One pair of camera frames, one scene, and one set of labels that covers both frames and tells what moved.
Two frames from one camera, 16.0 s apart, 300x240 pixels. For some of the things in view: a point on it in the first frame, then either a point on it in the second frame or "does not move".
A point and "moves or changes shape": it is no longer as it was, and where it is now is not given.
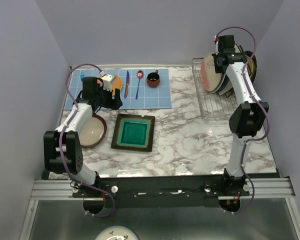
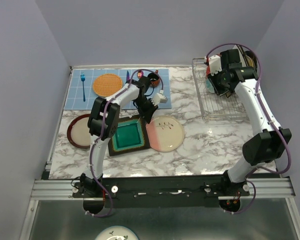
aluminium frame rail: [259, 188] does not move
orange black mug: [153, 79] does not move
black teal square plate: [133, 132] moves or changes shape
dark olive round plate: [253, 57] does not move
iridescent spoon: [140, 74] does not move
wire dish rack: [213, 106] does not move
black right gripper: [217, 70] → [219, 90]
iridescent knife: [127, 84] does not move
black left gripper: [115, 103] → [147, 114]
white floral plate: [116, 232] does not move
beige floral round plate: [212, 81] moves or changes shape
